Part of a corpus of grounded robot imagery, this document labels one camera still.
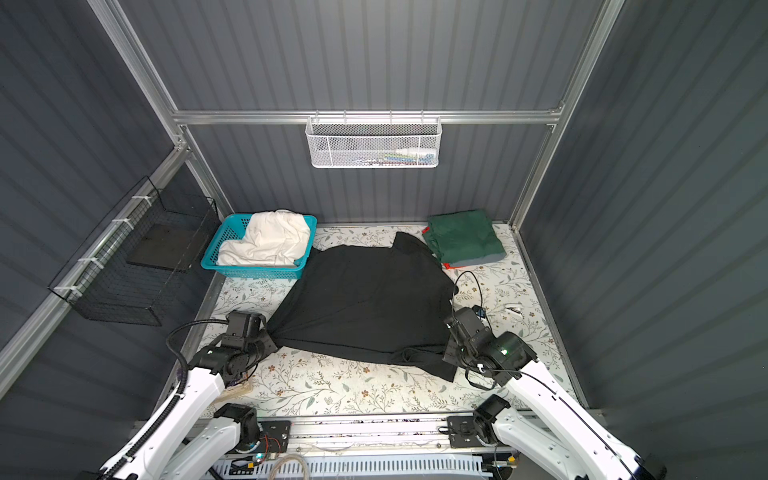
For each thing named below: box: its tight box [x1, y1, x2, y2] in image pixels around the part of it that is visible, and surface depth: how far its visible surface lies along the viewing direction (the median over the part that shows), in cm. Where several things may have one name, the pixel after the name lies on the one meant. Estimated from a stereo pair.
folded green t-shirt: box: [422, 209, 507, 267], surface depth 110 cm
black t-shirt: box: [267, 232, 458, 381], surface depth 98 cm
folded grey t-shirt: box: [450, 252, 507, 268], surface depth 107 cm
